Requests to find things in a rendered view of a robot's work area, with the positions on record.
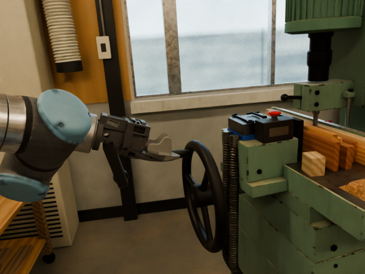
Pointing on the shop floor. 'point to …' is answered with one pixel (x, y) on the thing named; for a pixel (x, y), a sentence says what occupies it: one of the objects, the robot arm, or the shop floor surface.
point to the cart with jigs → (22, 248)
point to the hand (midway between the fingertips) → (174, 158)
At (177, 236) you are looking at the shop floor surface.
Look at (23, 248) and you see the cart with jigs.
